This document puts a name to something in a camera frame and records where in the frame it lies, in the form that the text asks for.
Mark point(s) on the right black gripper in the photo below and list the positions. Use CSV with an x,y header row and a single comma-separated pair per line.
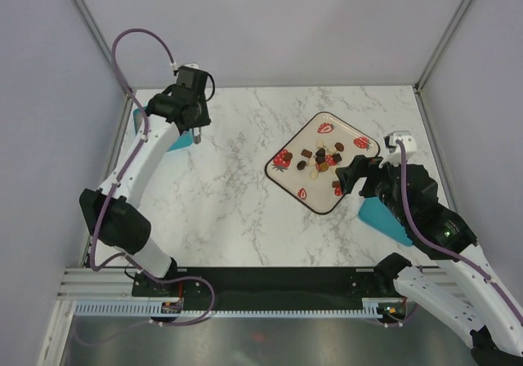
x,y
368,167

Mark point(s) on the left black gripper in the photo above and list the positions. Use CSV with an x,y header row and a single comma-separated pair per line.
x,y
205,118

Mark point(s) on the white oval chocolate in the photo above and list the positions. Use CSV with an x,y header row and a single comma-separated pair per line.
x,y
314,174

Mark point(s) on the round dark chocolate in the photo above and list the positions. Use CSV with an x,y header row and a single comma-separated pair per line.
x,y
301,164

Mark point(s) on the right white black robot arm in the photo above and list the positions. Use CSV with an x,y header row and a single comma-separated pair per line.
x,y
489,321

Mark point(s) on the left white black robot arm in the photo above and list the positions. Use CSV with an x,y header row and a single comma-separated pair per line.
x,y
111,211

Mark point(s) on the teal chocolate box tray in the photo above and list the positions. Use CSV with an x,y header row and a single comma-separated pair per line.
x,y
185,140

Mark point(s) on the oval dark chocolate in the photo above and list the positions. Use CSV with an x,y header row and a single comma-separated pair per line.
x,y
339,147

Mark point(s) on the heart dark chocolate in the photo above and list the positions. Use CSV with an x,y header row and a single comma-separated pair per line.
x,y
320,152

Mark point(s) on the rectangular brown chocolate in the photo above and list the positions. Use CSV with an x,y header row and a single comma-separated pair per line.
x,y
307,152

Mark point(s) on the teal box lid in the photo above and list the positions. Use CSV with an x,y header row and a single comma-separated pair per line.
x,y
376,215

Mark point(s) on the strawberry pattern square plate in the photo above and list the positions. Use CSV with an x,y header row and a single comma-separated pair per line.
x,y
323,194

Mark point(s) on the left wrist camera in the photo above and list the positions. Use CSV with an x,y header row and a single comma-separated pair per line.
x,y
190,66

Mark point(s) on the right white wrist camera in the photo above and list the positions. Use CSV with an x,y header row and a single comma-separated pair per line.
x,y
399,143

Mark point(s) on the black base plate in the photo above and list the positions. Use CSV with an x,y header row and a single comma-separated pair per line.
x,y
269,288

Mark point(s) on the slotted grey cable duct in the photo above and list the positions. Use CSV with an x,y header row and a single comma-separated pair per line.
x,y
160,309

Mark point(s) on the aluminium frame rail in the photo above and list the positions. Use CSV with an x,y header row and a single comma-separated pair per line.
x,y
83,284

